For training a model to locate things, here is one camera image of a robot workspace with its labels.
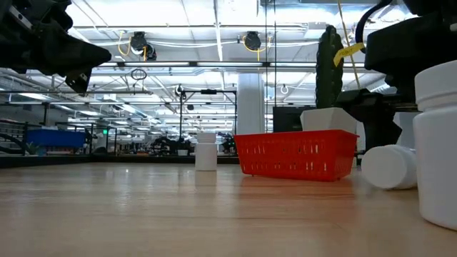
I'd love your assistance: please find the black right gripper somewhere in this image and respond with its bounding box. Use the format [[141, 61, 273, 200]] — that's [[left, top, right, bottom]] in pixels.
[[335, 0, 457, 151]]

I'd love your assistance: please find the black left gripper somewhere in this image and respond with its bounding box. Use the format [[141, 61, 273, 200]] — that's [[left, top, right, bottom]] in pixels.
[[0, 0, 112, 94]]

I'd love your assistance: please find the white pill bottle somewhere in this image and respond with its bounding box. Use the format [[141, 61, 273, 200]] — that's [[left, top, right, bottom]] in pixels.
[[413, 59, 457, 231], [194, 132, 218, 172], [393, 111, 422, 150], [361, 144, 418, 191]]

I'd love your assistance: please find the red plastic slotted basket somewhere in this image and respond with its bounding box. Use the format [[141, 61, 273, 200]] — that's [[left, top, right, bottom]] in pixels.
[[233, 128, 360, 182]]

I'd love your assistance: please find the green cactus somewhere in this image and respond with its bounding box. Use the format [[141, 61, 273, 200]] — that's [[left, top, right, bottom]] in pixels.
[[315, 24, 345, 110]]

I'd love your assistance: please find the black rectangular screen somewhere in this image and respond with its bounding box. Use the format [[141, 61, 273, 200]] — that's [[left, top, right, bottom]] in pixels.
[[273, 105, 317, 133]]

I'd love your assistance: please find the white building column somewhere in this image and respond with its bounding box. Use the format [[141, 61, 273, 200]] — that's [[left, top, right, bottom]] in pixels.
[[237, 73, 266, 136]]

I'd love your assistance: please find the black ceiling cable reel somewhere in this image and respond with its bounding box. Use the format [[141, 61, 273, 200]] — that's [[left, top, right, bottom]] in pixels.
[[129, 31, 157, 61], [243, 31, 263, 51]]

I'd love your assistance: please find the yellow cable tag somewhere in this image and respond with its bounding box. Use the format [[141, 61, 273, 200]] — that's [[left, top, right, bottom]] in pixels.
[[333, 41, 366, 68]]

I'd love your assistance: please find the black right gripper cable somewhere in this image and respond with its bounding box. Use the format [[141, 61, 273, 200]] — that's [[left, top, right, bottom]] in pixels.
[[355, 0, 393, 54]]

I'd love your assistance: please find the yellow hanging cable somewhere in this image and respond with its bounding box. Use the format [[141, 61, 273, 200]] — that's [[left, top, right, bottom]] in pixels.
[[336, 0, 362, 90]]

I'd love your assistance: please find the black metal frame rig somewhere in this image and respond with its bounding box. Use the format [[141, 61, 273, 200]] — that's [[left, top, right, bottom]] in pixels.
[[179, 89, 238, 143]]

